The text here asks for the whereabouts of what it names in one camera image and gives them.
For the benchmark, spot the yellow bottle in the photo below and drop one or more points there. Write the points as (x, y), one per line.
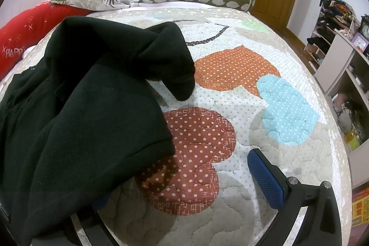
(352, 140)

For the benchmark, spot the heart patterned quilt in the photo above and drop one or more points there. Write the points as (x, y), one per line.
(245, 125)

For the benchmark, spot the white bed sheet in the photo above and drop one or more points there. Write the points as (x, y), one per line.
(173, 4)

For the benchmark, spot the black clock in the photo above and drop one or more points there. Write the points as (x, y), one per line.
(365, 28)

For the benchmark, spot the shoe rack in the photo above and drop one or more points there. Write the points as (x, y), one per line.
(328, 29)

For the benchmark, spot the red pillow with white print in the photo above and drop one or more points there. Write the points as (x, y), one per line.
(26, 29)

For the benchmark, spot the red printed box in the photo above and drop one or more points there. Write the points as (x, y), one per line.
(361, 210)

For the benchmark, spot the black pants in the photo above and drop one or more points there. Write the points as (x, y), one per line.
(95, 107)

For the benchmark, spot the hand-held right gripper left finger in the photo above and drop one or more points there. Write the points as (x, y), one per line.
(101, 201)

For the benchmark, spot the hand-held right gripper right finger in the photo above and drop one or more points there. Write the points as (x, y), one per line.
(268, 179)

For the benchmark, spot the beige shelving unit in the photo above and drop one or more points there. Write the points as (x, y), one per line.
(337, 67)

